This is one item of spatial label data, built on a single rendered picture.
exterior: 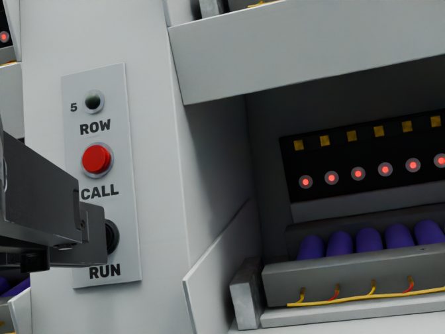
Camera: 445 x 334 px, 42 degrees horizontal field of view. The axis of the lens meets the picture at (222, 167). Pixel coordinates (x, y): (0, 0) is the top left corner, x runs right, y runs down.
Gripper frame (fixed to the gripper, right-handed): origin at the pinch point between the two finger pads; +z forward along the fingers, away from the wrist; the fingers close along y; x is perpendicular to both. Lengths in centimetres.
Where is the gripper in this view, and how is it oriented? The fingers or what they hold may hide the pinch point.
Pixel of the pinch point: (56, 232)
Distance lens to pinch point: 27.7
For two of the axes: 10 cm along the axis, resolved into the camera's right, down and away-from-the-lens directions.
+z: 2.7, 1.8, 9.5
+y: 9.6, -1.6, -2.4
